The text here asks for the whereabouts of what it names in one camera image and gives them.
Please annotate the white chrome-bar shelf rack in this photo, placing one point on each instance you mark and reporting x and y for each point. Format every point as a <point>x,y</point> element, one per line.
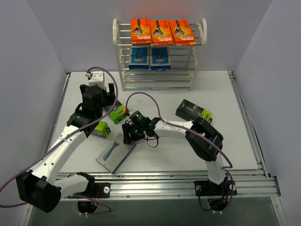
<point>185,60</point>

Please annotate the small orange Gillette razor box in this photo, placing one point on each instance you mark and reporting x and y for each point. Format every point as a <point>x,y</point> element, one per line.
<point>140,31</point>

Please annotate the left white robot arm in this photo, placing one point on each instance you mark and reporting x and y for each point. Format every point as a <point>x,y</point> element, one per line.
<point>38,185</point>

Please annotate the grey Harry's box blue razor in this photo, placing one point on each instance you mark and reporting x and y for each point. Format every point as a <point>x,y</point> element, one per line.
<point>115,154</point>

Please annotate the orange Gillette Fusion5 razor box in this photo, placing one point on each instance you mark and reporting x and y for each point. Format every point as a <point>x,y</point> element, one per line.
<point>182,33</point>

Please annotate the black green Gillette Labs carton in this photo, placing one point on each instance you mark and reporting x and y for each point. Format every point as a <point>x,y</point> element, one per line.
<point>101,130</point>

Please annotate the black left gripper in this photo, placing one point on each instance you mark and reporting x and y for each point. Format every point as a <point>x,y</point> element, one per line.
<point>83,88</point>

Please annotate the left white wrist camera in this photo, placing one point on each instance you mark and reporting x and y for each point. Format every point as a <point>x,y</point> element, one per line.
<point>95,79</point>

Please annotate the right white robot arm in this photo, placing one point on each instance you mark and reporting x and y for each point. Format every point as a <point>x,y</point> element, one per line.
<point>204,139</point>

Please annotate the Harry's blade cartridge pack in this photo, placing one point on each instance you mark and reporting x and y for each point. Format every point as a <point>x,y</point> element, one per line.
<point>160,59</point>

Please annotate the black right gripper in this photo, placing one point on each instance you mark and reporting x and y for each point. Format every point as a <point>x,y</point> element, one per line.
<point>128,135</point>

